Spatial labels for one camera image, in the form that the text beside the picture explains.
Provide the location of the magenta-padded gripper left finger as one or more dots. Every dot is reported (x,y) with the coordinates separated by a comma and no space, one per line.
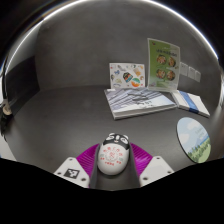
(71,168)

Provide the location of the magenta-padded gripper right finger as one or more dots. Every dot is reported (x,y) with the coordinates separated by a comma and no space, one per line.
(155,168)

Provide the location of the white panda-print computer mouse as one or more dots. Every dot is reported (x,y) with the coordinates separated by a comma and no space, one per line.
(112,158)

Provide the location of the round landscape-print mouse pad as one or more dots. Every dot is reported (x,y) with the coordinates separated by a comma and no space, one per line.
(193,140)

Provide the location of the large grey-cover book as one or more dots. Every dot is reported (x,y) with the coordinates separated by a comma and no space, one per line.
(136,101)

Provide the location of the white book with blue stripe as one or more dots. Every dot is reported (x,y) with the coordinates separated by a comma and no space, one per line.
(191,102)

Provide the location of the white sticker sheet card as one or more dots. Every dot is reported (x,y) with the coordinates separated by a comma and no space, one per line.
(128,76)

